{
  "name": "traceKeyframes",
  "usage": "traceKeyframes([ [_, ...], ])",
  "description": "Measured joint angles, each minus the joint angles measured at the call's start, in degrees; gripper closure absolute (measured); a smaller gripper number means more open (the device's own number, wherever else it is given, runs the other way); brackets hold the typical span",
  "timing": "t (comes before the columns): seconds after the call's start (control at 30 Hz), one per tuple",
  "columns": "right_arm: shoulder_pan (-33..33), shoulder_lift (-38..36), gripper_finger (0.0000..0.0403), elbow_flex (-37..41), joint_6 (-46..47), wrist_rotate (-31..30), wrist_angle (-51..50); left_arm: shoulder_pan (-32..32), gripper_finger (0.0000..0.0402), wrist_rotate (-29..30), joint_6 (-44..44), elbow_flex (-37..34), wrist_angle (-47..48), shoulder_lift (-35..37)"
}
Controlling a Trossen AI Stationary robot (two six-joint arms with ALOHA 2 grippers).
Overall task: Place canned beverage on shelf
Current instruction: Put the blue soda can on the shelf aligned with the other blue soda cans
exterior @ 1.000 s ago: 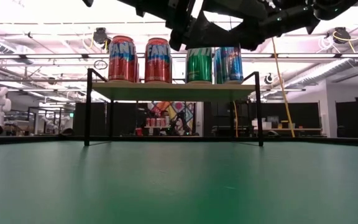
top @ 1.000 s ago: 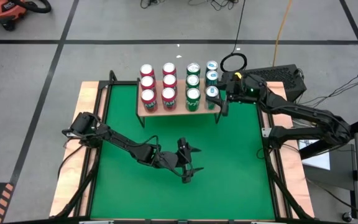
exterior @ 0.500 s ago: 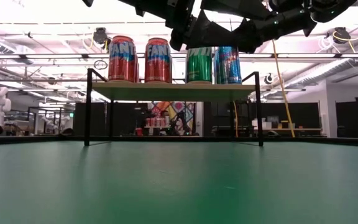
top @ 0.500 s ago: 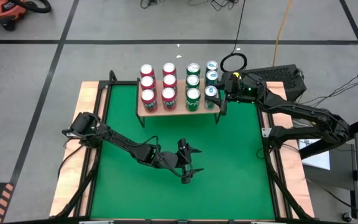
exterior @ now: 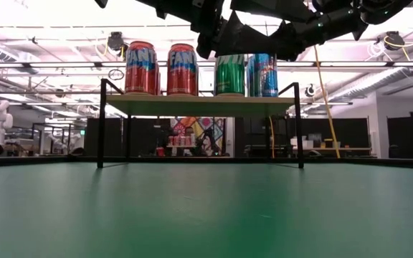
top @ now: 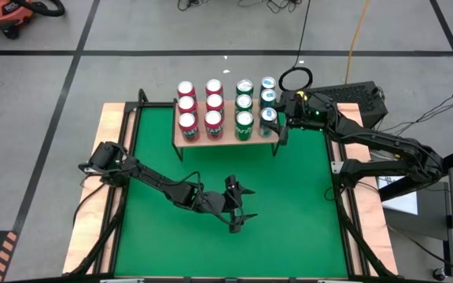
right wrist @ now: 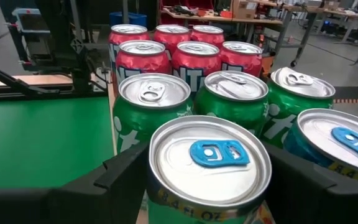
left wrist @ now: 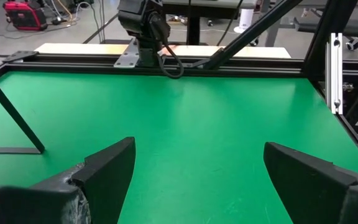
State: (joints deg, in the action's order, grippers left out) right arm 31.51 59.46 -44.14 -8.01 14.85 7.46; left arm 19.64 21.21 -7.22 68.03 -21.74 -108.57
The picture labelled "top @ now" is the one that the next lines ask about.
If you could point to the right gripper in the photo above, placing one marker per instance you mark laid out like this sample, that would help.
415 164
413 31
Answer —
309 112

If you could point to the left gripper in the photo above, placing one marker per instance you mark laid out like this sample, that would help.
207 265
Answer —
218 202

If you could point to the green Sprite can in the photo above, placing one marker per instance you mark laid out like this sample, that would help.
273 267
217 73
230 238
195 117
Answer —
244 126
244 102
245 86

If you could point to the blue Red Bull can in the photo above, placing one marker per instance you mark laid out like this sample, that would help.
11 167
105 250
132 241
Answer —
268 83

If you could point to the red Fanta can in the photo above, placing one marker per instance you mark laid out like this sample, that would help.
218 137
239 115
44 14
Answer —
214 102
214 86
213 126
185 88
189 127
186 104

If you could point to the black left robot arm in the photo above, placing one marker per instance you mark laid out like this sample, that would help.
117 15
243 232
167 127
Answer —
144 177

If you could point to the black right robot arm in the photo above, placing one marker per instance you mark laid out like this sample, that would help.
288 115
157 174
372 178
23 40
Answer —
387 145

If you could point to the wooden shelf with black legs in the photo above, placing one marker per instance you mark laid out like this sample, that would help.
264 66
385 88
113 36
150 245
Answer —
226 141

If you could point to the yellow tape tag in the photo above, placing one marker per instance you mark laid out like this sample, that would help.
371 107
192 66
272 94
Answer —
300 94

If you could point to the green table mat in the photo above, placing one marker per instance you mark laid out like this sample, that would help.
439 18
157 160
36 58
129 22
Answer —
230 255

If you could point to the black desk beam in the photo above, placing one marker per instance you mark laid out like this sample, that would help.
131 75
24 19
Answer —
399 190

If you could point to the white printed paper sheet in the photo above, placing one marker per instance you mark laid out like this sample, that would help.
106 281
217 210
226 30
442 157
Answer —
405 202

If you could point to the black caster wheel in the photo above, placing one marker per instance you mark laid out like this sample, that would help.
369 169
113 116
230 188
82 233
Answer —
439 274

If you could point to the orange shop vacuum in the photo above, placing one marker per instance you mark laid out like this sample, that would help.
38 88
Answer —
2 13

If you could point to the silver metal bracket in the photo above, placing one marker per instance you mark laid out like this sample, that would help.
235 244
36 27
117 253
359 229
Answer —
336 167
88 170

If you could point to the black frame clamp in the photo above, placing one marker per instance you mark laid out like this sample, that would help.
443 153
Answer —
187 280

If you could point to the silver aluminium post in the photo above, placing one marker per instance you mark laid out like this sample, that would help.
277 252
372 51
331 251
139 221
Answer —
338 281
122 280

